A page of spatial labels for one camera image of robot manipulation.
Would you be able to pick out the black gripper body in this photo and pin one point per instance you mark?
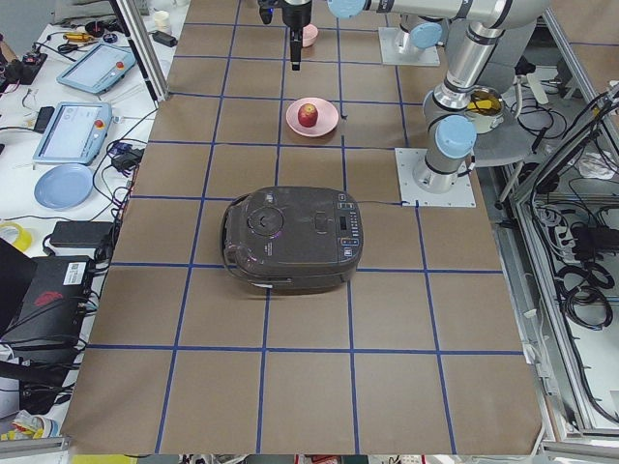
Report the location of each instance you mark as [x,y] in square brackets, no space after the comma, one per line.
[295,12]

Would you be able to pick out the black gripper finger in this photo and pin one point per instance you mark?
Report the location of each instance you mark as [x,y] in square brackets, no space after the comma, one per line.
[296,46]

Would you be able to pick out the pink bowl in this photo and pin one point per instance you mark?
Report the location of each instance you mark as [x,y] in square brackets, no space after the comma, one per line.
[310,34]

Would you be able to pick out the red apple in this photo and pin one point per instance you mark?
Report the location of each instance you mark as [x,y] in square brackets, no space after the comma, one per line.
[307,115]

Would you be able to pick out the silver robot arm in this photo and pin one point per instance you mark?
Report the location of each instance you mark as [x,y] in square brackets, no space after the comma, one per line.
[418,33]
[451,136]

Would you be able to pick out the pink plate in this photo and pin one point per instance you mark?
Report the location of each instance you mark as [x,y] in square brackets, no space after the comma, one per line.
[328,117]

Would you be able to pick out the white bowl yellow contents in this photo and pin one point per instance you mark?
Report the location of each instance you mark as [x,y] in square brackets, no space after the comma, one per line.
[485,110]

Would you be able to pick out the blue plate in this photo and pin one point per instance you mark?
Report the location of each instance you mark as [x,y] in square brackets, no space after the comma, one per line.
[64,186]

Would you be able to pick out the upper blue teach pendant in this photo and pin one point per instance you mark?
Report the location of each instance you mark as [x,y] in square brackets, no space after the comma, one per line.
[99,69]

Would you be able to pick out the blue teach pendant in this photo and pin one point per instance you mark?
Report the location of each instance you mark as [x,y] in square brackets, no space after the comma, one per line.
[75,133]
[99,69]

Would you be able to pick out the dark brown rice cooker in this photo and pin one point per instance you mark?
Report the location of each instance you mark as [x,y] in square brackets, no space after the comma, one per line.
[292,238]

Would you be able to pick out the lower blue teach pendant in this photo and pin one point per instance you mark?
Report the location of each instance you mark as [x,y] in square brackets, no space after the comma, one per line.
[75,133]

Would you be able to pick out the grey office chair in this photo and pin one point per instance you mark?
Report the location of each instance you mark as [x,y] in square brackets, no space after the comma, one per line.
[507,143]

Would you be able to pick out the black smartphone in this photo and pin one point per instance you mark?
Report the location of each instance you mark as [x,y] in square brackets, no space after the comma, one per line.
[43,118]

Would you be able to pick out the black power adapter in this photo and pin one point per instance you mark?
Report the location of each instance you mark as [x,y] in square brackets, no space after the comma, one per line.
[80,234]

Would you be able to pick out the yellow tape roll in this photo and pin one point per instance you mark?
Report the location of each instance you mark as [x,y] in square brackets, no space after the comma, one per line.
[15,235]

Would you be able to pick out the black computer box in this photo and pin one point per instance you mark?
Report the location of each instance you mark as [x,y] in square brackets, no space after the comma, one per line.
[43,299]

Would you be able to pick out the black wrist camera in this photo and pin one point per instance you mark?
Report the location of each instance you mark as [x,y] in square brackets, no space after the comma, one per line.
[266,10]

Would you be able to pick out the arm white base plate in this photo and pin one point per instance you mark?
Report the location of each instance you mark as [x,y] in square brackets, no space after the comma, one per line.
[390,55]
[419,186]

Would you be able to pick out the aluminium frame post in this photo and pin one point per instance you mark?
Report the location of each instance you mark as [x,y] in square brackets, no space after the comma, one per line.
[132,24]

